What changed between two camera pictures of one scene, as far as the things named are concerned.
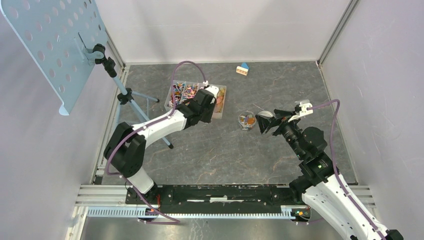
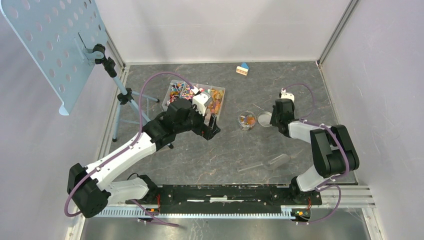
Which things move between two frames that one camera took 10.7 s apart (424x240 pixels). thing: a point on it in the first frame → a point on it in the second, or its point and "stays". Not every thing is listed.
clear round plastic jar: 247,119 stays
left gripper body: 206,113 → 196,124
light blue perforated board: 58,36 stays
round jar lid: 266,114 stays
